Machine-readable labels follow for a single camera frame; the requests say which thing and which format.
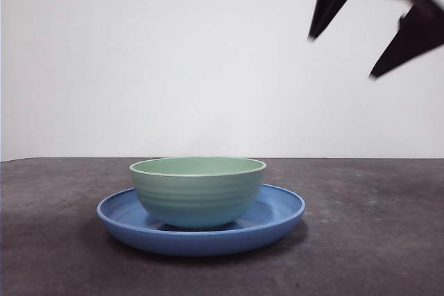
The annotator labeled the blue round plate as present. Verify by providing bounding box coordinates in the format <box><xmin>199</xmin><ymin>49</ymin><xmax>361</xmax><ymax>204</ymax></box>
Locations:
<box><xmin>96</xmin><ymin>183</ymin><xmax>307</xmax><ymax>258</ymax></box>

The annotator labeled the green ribbed bowl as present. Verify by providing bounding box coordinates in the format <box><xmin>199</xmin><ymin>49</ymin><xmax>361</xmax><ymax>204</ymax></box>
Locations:
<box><xmin>128</xmin><ymin>157</ymin><xmax>268</xmax><ymax>231</ymax></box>

